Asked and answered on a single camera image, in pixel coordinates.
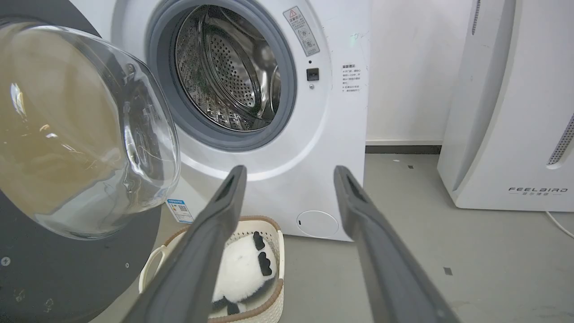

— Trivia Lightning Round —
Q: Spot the white Feelbird air purifier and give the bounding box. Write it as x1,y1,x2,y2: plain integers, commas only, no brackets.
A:
437,0,574,212

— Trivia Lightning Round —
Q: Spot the white power cable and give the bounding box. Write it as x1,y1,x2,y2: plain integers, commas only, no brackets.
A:
545,211,574,239

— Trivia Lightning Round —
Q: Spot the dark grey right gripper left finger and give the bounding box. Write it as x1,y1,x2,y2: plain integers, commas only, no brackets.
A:
122,165,248,323

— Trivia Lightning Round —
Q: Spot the cream plastic laundry basket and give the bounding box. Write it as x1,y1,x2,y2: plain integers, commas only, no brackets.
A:
139,216,285,323

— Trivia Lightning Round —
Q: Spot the white front-load washing machine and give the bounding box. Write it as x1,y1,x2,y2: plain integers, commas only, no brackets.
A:
70,0,373,242

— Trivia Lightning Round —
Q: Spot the washing machine door with glass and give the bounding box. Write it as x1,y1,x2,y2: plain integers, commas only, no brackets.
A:
0,0,181,323

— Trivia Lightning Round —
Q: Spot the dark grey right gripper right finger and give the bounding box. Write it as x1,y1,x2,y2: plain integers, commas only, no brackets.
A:
334,166,461,323

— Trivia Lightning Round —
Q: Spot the panda plush toy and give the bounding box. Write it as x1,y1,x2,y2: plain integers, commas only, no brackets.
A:
212,231,277,315

